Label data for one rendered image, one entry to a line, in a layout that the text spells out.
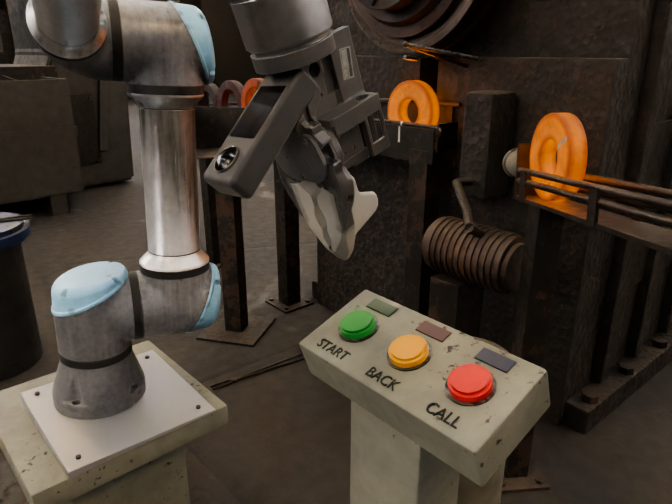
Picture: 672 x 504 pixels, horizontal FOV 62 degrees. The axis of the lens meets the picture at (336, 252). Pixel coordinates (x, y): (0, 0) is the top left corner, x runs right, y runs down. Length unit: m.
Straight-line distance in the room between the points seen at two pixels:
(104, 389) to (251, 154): 0.65
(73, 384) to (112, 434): 0.11
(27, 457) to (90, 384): 0.13
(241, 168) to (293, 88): 0.08
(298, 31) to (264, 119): 0.07
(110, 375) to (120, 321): 0.10
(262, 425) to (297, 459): 0.16
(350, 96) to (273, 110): 0.09
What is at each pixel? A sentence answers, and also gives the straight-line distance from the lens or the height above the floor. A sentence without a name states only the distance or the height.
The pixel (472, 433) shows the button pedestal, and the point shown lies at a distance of 0.50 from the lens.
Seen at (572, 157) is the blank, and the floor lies 0.72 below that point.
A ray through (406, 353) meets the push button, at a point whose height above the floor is 0.61.
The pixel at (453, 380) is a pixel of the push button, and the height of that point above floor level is 0.61.
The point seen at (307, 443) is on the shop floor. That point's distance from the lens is 1.42.
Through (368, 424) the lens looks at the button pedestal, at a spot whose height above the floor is 0.52.
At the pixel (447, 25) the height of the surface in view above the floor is 0.94.
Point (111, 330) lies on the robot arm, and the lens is 0.98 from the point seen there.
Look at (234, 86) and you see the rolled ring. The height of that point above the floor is 0.76.
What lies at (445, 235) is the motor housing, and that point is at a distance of 1.24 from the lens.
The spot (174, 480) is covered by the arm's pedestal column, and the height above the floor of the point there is 0.15.
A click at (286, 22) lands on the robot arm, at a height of 0.91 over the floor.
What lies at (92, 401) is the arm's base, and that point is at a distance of 1.03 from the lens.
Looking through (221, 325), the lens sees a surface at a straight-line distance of 1.96.
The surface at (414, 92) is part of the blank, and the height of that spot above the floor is 0.79.
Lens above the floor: 0.89
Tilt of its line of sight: 20 degrees down
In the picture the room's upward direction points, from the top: straight up
